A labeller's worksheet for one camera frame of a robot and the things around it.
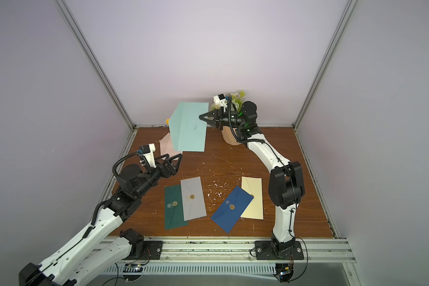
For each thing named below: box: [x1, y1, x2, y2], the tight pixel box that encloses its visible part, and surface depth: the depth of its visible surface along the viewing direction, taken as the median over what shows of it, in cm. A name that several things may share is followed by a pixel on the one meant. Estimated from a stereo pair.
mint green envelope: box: [168, 101, 209, 152], surface depth 72 cm
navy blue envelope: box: [210, 185, 255, 234], surface depth 86 cm
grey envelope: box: [179, 176, 208, 222], surface depth 90 cm
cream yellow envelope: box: [240, 176, 264, 220], surface depth 90 cm
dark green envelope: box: [164, 184, 189, 230], surface depth 87 cm
